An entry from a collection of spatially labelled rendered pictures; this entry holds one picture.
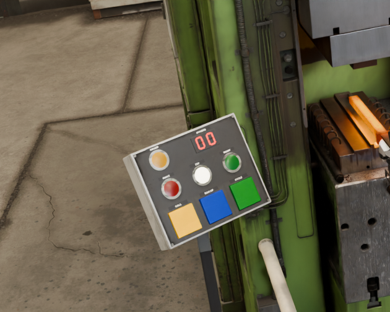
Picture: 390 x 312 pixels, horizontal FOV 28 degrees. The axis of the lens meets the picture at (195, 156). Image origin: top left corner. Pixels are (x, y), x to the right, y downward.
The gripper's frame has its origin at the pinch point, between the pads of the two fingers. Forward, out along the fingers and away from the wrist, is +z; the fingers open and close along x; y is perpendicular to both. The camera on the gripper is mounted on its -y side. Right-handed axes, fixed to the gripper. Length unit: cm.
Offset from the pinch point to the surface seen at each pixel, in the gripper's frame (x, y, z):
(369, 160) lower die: -3.5, 10.3, 7.0
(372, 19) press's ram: -0.3, -34.1, 7.8
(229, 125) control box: -44.9, -12.1, 1.9
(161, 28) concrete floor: -55, 114, 486
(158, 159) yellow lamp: -66, -11, -9
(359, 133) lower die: -3.0, 6.2, 17.6
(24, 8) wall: -193, 112, 623
